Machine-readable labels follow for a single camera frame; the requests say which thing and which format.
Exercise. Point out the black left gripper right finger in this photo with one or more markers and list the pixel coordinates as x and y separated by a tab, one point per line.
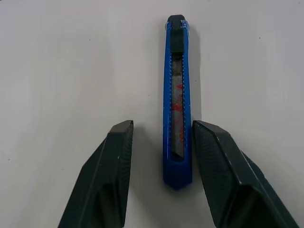
237	180

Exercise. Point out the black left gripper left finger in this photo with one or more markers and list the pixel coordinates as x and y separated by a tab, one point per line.
104	175

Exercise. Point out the blue utility cutter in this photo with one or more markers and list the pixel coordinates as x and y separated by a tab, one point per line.
177	104

